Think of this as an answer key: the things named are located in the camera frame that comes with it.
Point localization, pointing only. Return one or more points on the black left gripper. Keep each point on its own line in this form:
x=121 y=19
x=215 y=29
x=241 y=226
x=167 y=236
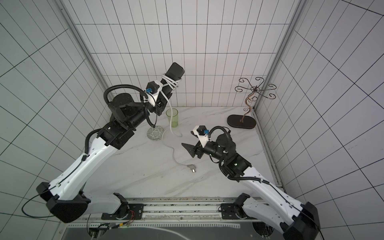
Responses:
x=161 y=108

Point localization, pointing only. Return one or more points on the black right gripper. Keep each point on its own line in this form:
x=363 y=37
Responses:
x=199 y=148

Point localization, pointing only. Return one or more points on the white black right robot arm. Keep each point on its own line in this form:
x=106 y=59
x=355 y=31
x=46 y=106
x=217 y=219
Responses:
x=293 y=219

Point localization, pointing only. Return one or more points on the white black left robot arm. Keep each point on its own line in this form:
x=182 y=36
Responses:
x=64 y=196

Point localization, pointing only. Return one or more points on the green glass tumbler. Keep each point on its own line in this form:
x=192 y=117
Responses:
x=172 y=115

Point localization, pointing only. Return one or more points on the green patterned ceramic bowl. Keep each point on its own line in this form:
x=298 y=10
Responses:
x=155 y=134

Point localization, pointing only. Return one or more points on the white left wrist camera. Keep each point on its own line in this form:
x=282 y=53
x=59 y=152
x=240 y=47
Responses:
x=153 y=90

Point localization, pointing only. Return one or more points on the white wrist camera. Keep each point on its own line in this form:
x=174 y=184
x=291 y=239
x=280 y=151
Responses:
x=201 y=132
x=153 y=90

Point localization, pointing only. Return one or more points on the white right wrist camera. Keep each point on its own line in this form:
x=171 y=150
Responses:
x=201 y=132

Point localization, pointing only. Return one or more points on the black wire jewelry stand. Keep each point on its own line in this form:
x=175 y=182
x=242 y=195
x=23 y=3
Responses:
x=245 y=121

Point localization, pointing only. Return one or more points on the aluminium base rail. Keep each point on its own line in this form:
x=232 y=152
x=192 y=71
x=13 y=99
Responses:
x=167 y=212

